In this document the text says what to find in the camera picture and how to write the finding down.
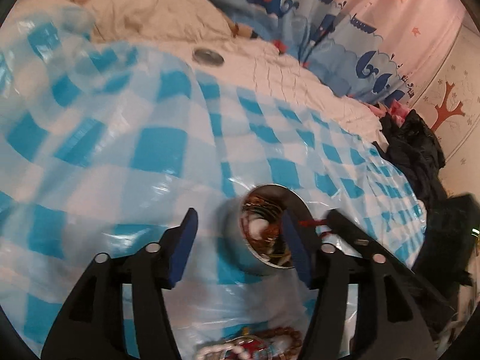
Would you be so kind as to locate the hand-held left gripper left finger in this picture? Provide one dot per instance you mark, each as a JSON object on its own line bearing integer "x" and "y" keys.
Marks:
{"x": 183, "y": 247}

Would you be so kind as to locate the tangle of jewelry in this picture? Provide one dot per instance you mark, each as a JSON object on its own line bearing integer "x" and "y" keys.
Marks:
{"x": 262, "y": 228}

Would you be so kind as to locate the pink clothing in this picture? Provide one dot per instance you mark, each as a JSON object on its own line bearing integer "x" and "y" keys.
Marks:
{"x": 395, "y": 110}

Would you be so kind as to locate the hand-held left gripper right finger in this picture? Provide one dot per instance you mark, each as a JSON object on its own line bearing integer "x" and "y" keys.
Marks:
{"x": 297, "y": 251}

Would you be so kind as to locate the black clothing pile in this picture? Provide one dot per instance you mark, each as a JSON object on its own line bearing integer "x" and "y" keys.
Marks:
{"x": 412, "y": 146}

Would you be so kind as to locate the blue checkered plastic sheet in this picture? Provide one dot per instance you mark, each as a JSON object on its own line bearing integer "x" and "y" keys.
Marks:
{"x": 150, "y": 142}

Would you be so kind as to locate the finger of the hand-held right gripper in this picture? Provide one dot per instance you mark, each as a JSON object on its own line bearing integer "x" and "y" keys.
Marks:
{"x": 345, "y": 228}

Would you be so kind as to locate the round metal tin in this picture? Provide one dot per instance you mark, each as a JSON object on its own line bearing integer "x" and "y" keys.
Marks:
{"x": 234, "y": 232}

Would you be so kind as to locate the red beaded ornament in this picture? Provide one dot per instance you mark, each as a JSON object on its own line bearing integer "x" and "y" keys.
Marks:
{"x": 253, "y": 348}

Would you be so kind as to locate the whale print curtain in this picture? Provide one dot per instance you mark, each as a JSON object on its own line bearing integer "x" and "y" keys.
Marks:
{"x": 337, "y": 18}

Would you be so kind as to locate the white striped quilt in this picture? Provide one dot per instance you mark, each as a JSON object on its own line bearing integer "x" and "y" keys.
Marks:
{"x": 300, "y": 82}

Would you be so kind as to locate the round metal tin lid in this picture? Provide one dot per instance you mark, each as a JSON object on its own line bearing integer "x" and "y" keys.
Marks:
{"x": 207, "y": 55}

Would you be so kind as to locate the cream wrinkled bedsheet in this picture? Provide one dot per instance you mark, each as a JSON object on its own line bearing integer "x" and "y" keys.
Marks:
{"x": 157, "y": 11}

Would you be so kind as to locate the silver metal bangle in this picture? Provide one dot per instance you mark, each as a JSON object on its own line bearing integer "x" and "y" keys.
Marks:
{"x": 228, "y": 356}

